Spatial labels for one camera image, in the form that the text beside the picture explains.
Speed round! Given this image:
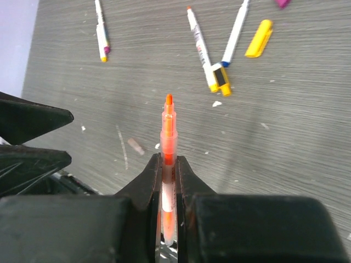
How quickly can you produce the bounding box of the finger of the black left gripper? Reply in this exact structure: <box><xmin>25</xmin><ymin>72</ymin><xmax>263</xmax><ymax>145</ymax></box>
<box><xmin>1</xmin><ymin>145</ymin><xmax>72</xmax><ymax>196</ymax></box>
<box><xmin>1</xmin><ymin>93</ymin><xmax>74</xmax><ymax>145</ymax></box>

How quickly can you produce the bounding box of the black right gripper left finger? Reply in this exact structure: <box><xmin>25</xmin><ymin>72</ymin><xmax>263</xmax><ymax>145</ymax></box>
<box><xmin>115</xmin><ymin>153</ymin><xmax>162</xmax><ymax>262</ymax></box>

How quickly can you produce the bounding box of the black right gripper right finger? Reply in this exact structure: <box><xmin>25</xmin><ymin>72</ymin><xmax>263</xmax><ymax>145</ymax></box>
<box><xmin>175</xmin><ymin>156</ymin><xmax>216</xmax><ymax>262</ymax></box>

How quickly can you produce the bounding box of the orange highlighter pen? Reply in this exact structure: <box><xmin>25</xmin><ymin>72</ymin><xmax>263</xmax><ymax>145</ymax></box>
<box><xmin>160</xmin><ymin>94</ymin><xmax>178</xmax><ymax>246</ymax></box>

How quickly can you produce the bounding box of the white pen purple end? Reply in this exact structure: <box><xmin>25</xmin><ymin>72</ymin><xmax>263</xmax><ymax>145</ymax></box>
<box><xmin>95</xmin><ymin>0</ymin><xmax>110</xmax><ymax>54</ymax></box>

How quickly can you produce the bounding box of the white pen yellow end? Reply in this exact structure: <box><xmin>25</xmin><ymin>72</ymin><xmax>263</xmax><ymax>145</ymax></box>
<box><xmin>96</xmin><ymin>25</ymin><xmax>107</xmax><ymax>62</ymax></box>

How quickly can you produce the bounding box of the yellow pen cap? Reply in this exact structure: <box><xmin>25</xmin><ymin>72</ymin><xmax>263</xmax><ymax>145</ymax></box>
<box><xmin>245</xmin><ymin>19</ymin><xmax>273</xmax><ymax>58</ymax></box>

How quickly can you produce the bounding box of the purple pen cap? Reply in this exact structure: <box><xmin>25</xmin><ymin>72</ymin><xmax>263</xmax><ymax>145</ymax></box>
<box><xmin>275</xmin><ymin>0</ymin><xmax>291</xmax><ymax>9</ymax></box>

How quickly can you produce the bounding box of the yellow black eraser cap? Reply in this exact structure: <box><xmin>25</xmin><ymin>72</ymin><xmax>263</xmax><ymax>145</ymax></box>
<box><xmin>210</xmin><ymin>63</ymin><xmax>231</xmax><ymax>96</ymax></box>

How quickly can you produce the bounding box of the white marker orange tip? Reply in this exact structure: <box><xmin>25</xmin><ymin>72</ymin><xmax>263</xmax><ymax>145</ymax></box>
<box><xmin>187</xmin><ymin>6</ymin><xmax>219</xmax><ymax>93</ymax></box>

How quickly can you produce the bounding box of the white marker blue end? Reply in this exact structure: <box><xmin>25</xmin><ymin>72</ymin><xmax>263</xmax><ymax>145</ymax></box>
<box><xmin>222</xmin><ymin>0</ymin><xmax>250</xmax><ymax>68</ymax></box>

